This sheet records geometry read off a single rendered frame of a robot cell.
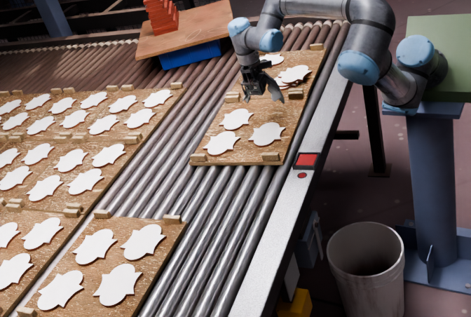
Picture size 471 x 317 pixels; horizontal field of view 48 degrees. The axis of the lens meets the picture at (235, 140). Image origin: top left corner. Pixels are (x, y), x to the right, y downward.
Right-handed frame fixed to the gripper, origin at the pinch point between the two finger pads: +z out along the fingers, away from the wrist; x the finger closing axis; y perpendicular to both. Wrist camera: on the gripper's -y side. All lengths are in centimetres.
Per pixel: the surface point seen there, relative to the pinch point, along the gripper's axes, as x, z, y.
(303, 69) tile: 4.4, 5.7, -29.6
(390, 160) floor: 18, 108, -85
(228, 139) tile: -9.3, 2.8, 18.1
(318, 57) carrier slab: 5.4, 10.2, -45.1
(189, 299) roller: 9, -1, 84
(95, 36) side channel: -147, 11, -79
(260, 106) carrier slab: -6.1, 6.1, -5.0
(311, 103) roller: 12.9, 8.5, -10.3
